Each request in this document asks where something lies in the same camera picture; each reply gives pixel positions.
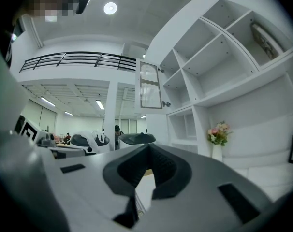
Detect white plastic bag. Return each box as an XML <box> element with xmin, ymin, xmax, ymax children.
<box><xmin>78</xmin><ymin>129</ymin><xmax>106</xmax><ymax>140</ymax></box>

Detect brown picture book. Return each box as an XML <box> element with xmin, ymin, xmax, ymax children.
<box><xmin>249</xmin><ymin>21</ymin><xmax>285</xmax><ymax>61</ymax></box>

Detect black mezzanine railing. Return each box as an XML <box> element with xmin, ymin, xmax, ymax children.
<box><xmin>18</xmin><ymin>51</ymin><xmax>138</xmax><ymax>73</ymax></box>

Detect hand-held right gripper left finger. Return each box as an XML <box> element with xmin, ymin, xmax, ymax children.
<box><xmin>47</xmin><ymin>144</ymin><xmax>151</xmax><ymax>232</ymax></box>

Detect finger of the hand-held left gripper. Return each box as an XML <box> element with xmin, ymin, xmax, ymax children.
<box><xmin>48</xmin><ymin>145</ymin><xmax>87</xmax><ymax>160</ymax></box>

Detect person's head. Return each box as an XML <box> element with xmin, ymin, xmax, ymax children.
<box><xmin>12</xmin><ymin>0</ymin><xmax>82</xmax><ymax>24</ymax></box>

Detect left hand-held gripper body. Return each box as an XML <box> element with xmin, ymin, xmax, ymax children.
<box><xmin>14</xmin><ymin>114</ymin><xmax>57</xmax><ymax>147</ymax></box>

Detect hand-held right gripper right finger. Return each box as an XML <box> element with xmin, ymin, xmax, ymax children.
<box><xmin>141</xmin><ymin>143</ymin><xmax>276</xmax><ymax>232</ymax></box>

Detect pink flower bouquet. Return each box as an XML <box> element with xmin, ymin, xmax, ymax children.
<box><xmin>207</xmin><ymin>120</ymin><xmax>234</xmax><ymax>147</ymax></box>

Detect white desk with drawers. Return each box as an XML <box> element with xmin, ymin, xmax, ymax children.
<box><xmin>134</xmin><ymin>0</ymin><xmax>293</xmax><ymax>218</ymax></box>

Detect round ceiling light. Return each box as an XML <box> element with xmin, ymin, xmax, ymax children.
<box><xmin>103</xmin><ymin>1</ymin><xmax>118</xmax><ymax>15</ymax></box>

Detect white vase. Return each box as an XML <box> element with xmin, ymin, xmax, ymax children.
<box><xmin>211</xmin><ymin>144</ymin><xmax>224</xmax><ymax>162</ymax></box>

